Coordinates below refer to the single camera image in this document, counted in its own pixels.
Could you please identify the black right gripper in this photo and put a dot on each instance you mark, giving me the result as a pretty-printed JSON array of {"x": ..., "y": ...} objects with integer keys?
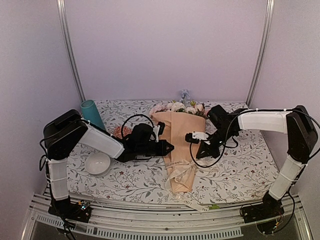
[{"x": 209, "y": 151}]

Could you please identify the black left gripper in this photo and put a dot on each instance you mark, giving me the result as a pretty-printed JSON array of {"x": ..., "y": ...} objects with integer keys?
[{"x": 162, "y": 151}]

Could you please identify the beige printed ribbon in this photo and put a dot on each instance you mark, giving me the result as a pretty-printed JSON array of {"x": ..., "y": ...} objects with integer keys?
[{"x": 178, "y": 182}]

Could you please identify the peach wrapping paper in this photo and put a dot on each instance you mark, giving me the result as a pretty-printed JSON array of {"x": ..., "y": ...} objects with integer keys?
[{"x": 177, "y": 125}]

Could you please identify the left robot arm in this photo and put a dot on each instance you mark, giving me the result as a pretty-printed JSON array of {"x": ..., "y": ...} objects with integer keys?
[{"x": 63, "y": 135}]

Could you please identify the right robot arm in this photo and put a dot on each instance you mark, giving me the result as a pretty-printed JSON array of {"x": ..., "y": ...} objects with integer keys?
[{"x": 291, "y": 134}]

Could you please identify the bunch of mixed flowers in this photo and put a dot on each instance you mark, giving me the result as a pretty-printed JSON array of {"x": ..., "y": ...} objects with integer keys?
[{"x": 193, "y": 108}]

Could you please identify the teal cylindrical vase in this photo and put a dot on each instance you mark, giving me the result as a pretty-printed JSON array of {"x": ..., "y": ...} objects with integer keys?
[{"x": 91, "y": 115}]

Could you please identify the floral patterned table mat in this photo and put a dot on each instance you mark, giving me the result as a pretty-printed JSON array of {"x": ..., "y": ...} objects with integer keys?
[{"x": 244, "y": 173}]

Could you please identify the blue flower stem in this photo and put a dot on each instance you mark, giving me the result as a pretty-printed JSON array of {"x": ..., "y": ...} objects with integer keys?
[{"x": 184, "y": 96}]

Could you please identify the white bowl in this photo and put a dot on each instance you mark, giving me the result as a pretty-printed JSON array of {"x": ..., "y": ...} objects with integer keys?
[{"x": 97, "y": 164}]

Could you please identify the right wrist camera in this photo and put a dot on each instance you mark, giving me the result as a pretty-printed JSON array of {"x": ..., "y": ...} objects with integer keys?
[{"x": 195, "y": 137}]

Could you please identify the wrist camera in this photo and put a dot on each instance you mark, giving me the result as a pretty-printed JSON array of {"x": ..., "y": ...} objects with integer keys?
[
  {"x": 157, "y": 131},
  {"x": 195, "y": 137}
]

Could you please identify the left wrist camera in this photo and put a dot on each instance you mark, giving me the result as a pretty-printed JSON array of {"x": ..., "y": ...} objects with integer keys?
[{"x": 157, "y": 131}]

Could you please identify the aluminium front rail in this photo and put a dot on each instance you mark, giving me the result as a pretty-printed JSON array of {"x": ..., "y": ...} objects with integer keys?
[{"x": 124, "y": 220}]

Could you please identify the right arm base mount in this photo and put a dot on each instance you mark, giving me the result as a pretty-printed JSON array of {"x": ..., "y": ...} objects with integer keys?
[{"x": 262, "y": 211}]

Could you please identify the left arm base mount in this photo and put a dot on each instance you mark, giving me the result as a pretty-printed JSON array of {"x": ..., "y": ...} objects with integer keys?
[{"x": 66, "y": 210}]

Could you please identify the right aluminium frame post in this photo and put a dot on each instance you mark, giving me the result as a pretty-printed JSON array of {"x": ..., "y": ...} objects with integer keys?
[{"x": 268, "y": 17}]

